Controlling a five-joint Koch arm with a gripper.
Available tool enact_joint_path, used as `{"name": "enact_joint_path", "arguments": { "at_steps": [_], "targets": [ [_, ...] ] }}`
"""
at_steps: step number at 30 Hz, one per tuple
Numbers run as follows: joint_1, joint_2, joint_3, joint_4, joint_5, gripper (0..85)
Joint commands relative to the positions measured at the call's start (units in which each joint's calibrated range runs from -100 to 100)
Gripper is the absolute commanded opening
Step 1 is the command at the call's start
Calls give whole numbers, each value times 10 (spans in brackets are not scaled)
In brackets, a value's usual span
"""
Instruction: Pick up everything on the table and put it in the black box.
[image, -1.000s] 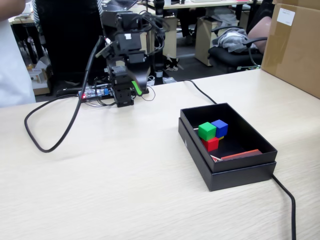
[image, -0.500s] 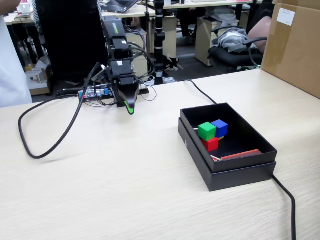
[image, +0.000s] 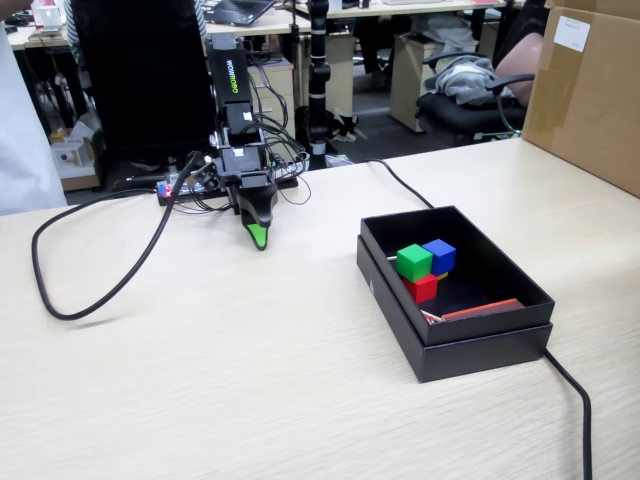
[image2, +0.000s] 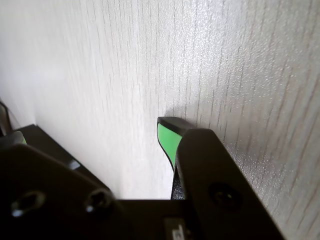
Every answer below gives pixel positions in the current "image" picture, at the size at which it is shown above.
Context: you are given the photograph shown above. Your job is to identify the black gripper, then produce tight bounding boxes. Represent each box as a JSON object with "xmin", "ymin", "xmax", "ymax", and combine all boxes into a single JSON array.
[{"xmin": 218, "ymin": 143, "xmax": 280, "ymax": 253}]

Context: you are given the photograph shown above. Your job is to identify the green wooden cube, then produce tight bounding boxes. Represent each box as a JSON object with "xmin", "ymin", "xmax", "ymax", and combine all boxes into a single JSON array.
[{"xmin": 396, "ymin": 243, "xmax": 434, "ymax": 283}]

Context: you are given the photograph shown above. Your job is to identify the red wooden cube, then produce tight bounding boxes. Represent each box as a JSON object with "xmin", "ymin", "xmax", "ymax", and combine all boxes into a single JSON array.
[{"xmin": 402, "ymin": 273, "xmax": 440, "ymax": 305}]

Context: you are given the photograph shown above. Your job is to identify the blue wooden cube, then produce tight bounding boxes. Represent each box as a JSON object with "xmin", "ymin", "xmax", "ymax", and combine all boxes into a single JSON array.
[{"xmin": 422, "ymin": 238, "xmax": 457, "ymax": 276}]

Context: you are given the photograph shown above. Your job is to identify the small white box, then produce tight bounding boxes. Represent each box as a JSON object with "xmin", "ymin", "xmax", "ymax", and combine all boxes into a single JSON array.
[{"xmin": 53, "ymin": 143, "xmax": 84, "ymax": 169}]

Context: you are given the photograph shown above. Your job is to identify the black open cardboard box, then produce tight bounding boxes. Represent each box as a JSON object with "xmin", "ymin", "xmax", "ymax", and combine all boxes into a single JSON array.
[{"xmin": 358, "ymin": 203, "xmax": 557, "ymax": 347}]

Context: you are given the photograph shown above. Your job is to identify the large brown cardboard box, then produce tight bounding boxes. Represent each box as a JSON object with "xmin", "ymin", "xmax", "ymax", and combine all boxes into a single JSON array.
[{"xmin": 521, "ymin": 0, "xmax": 640, "ymax": 199}]

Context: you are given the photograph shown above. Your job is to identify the controller circuit board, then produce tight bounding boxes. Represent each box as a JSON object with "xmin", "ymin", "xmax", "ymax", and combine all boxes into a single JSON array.
[{"xmin": 156, "ymin": 174, "xmax": 201, "ymax": 201}]

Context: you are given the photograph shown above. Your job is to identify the black white sneakers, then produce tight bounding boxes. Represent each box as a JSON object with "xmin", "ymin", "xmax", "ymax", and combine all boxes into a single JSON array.
[{"xmin": 327, "ymin": 112, "xmax": 370, "ymax": 144}]

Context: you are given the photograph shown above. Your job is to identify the cream drawer cabinet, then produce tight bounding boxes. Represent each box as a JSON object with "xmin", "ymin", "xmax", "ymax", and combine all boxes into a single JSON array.
[{"xmin": 247, "ymin": 54, "xmax": 297, "ymax": 146}]

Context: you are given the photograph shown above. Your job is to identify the black jointed pole stand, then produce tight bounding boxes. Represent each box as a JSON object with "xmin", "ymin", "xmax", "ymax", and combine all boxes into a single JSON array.
[{"xmin": 305, "ymin": 0, "xmax": 334, "ymax": 157}]

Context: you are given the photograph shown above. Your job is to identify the small brown carton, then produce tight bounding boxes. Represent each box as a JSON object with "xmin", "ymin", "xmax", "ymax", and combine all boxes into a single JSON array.
[{"xmin": 49, "ymin": 112, "xmax": 106, "ymax": 192}]

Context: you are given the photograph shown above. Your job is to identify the light wooden office desk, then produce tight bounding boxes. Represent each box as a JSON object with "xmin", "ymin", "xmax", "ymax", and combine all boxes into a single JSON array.
[
  {"xmin": 204, "ymin": 0, "xmax": 524, "ymax": 56},
  {"xmin": 9, "ymin": 24, "xmax": 71, "ymax": 51}
]

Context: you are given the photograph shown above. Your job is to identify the black laptop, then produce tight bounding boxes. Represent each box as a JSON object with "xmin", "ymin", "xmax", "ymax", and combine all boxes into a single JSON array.
[{"xmin": 203, "ymin": 0, "xmax": 277, "ymax": 27}]

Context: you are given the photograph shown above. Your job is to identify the black armchair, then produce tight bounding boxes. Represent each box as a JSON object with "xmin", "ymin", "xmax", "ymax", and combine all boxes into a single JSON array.
[{"xmin": 415, "ymin": 52, "xmax": 537, "ymax": 147}]

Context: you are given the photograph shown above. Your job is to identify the person in white shirt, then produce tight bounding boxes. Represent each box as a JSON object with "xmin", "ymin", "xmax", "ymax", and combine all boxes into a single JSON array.
[{"xmin": 0, "ymin": 22, "xmax": 69, "ymax": 217}]

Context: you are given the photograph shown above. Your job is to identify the orange red flat card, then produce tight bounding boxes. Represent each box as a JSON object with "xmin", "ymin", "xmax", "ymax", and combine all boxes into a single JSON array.
[{"xmin": 440, "ymin": 297, "xmax": 525, "ymax": 322}]

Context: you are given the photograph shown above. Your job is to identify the grey crumpled clothing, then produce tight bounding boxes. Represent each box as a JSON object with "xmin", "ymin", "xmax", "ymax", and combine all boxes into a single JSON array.
[{"xmin": 429, "ymin": 53, "xmax": 516, "ymax": 106}]

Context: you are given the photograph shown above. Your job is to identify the person in striped shirt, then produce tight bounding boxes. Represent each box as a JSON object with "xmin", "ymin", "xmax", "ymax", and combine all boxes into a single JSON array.
[{"xmin": 66, "ymin": 0, "xmax": 208, "ymax": 69}]

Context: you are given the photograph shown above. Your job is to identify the person in black clothing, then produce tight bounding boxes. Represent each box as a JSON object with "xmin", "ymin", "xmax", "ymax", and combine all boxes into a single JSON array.
[{"xmin": 499, "ymin": 0, "xmax": 551, "ymax": 59}]

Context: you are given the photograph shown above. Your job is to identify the small wrist camera board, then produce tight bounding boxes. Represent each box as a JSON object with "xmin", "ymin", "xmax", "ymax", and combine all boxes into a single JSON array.
[{"xmin": 192, "ymin": 158, "xmax": 220, "ymax": 192}]

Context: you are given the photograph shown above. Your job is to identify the thick black cable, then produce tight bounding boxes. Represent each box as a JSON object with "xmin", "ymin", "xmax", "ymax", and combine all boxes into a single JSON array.
[
  {"xmin": 30, "ymin": 149, "xmax": 206, "ymax": 321},
  {"xmin": 362, "ymin": 158, "xmax": 595, "ymax": 480}
]

